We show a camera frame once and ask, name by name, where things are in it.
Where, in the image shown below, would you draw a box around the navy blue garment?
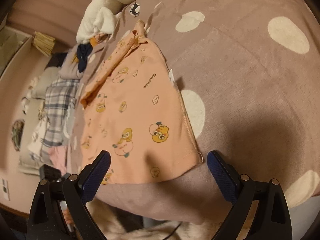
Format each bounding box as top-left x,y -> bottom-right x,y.
76,43 -> 93,73

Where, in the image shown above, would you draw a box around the mustard orange garment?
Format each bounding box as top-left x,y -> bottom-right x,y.
72,37 -> 98,63

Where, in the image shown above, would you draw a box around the dark cushion near headboard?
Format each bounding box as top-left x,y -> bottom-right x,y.
45,53 -> 67,69

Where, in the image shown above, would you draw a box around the mauve polka dot blanket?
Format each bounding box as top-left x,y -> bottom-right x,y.
84,0 -> 319,207

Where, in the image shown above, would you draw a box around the grey plaid pillow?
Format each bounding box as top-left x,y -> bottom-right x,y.
42,78 -> 79,154

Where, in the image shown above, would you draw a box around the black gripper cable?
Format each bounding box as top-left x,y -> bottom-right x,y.
159,221 -> 183,240

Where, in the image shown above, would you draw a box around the mauve pillow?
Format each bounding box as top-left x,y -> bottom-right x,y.
59,50 -> 83,80

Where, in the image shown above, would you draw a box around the peach cartoon print baby garment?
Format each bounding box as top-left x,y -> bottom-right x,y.
80,21 -> 201,184

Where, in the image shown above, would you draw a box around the green patterned item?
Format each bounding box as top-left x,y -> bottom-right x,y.
11,119 -> 25,152

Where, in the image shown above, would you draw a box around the white printed shirt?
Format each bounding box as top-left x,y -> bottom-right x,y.
27,116 -> 49,160

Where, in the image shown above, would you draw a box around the white wall shelf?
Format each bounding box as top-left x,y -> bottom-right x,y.
1,26 -> 33,76

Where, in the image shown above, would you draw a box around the fringed lamp shade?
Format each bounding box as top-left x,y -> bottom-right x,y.
32,31 -> 56,57

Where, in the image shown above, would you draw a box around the person's left hand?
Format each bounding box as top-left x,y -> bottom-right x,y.
62,208 -> 74,225

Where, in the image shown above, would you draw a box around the pink curtain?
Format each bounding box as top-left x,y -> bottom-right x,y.
7,0 -> 92,47

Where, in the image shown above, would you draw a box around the white fluffy fleece garment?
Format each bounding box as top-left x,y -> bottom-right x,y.
76,0 -> 135,44

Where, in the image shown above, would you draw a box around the grey striped garment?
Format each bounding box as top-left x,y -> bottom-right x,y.
62,98 -> 76,144

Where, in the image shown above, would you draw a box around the plush toys on headboard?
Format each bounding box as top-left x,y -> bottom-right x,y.
21,77 -> 39,115

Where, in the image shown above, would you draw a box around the beige headboard cushion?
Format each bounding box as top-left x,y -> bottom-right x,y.
31,67 -> 61,99

